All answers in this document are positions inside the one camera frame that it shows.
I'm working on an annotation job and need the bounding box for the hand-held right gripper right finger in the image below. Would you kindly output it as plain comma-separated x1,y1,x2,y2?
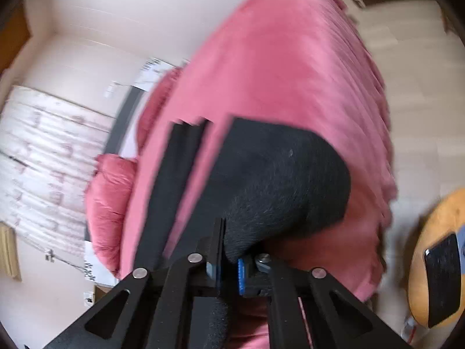
235,252,411,349

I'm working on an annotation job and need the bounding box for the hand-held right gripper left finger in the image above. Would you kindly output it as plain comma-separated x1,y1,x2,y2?
44,218,224,349

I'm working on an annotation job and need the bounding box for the dark grey garment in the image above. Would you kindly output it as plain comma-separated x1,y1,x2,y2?
136,116,352,349

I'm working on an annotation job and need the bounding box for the white printed label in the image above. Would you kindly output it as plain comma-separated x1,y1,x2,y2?
83,240,120,288
131,56,176,91

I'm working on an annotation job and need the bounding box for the pink ruffled pillow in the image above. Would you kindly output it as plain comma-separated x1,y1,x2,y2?
85,154,138,279

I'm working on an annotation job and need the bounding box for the pink velvet pillow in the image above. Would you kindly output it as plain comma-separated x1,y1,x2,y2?
136,67,184,151

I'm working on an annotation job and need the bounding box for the grey headboard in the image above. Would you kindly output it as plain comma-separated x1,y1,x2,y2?
103,85,146,159

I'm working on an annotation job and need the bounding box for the round wooden table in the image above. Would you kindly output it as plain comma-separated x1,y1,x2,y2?
407,189,465,330

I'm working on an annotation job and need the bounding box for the white patterned curtain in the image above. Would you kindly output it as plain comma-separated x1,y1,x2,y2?
0,85,115,251

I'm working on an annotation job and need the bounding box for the black phone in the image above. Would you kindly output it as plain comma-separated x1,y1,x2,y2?
424,233,463,330

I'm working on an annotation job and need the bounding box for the pink bed blanket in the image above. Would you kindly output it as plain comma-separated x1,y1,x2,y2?
118,0,398,349

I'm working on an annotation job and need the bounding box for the light wooden frame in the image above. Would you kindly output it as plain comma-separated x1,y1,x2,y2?
0,223,22,281

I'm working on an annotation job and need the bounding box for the wooden door frame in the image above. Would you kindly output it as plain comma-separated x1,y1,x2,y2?
0,3,33,73

